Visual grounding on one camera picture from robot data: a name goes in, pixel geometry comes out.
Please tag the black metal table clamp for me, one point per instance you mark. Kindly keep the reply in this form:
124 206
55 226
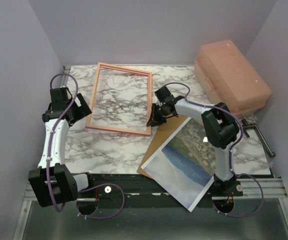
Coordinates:
253 126

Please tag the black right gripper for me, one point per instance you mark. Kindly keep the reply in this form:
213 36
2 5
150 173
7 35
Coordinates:
155 120

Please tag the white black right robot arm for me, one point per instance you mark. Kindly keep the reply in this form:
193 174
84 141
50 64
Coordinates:
221 128

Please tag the aluminium front rail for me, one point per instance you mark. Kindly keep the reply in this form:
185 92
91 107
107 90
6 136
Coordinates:
247 188

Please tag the landscape photo print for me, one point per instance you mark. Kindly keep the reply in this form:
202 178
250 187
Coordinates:
184 165

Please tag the brown cardboard backing board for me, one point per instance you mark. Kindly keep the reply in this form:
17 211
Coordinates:
163 132

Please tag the translucent pink plastic box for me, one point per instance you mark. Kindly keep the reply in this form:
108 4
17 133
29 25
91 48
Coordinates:
226 76

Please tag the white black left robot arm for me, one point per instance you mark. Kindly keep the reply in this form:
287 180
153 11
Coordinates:
62 113

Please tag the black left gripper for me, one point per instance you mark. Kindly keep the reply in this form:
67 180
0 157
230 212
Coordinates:
82 110

